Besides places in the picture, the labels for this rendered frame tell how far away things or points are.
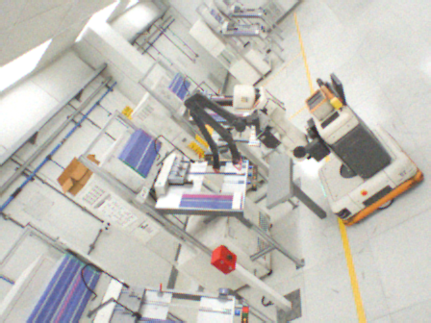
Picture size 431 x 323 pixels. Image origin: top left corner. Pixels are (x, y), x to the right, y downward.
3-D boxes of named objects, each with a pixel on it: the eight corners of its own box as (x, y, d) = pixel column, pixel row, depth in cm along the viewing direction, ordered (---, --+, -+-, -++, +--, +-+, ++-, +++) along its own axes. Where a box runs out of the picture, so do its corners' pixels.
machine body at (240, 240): (274, 219, 370) (232, 184, 351) (274, 275, 314) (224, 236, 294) (230, 246, 402) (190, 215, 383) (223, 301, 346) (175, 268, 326)
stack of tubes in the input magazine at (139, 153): (162, 144, 331) (139, 126, 323) (145, 178, 290) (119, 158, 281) (153, 152, 337) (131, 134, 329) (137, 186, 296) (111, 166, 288)
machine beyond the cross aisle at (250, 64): (285, 46, 764) (221, -21, 705) (287, 59, 698) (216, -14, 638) (240, 87, 832) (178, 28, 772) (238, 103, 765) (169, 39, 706)
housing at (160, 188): (178, 165, 345) (176, 153, 337) (165, 199, 305) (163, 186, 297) (169, 165, 346) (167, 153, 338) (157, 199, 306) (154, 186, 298)
